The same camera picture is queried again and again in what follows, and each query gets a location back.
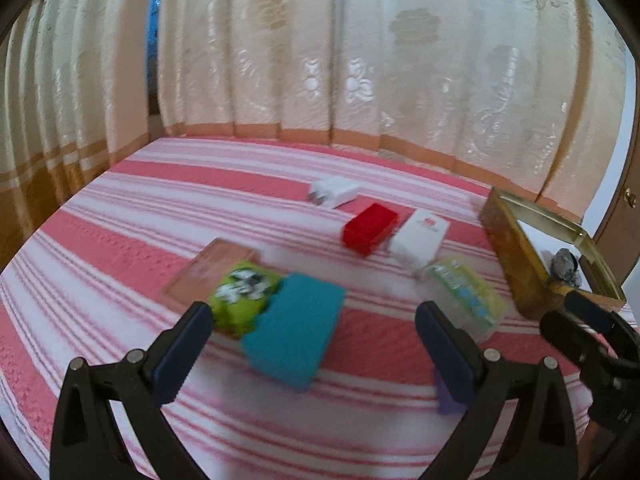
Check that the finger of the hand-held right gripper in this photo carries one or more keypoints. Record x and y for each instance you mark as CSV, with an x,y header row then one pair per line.
x,y
590,310
570,340

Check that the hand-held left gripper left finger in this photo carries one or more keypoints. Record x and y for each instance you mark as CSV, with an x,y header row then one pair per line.
x,y
182,352

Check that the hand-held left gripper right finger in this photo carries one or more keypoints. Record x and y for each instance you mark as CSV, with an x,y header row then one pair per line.
x,y
442,352

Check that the green clear packet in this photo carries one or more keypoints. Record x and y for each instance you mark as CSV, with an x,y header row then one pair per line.
x,y
467,295

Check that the green building block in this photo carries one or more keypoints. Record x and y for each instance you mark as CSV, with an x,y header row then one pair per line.
x,y
237,295

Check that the copper transparent box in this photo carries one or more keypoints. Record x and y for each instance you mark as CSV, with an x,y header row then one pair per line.
x,y
202,275

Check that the gold tin box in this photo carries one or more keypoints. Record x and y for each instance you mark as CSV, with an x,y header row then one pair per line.
x,y
515,255

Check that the teal building block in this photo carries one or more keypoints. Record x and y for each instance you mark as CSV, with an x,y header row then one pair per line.
x,y
295,335

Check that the white box with red logo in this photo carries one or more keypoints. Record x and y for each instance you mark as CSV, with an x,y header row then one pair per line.
x,y
417,237

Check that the dark grey crumpled object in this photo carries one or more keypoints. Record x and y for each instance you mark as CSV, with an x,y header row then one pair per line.
x,y
565,266

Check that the brown wooden door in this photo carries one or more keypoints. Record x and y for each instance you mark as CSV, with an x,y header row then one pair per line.
x,y
622,220

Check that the brass door knob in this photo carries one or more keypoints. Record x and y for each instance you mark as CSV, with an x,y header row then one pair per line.
x,y
629,193

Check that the red building block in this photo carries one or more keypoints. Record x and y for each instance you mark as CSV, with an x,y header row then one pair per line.
x,y
367,227

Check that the white charger plug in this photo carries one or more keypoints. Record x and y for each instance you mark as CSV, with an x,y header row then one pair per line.
x,y
332,191

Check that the narrow beige patterned curtain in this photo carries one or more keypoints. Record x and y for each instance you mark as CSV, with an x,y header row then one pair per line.
x,y
65,85

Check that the wide beige patterned curtain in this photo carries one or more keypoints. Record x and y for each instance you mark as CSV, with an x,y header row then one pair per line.
x,y
350,50

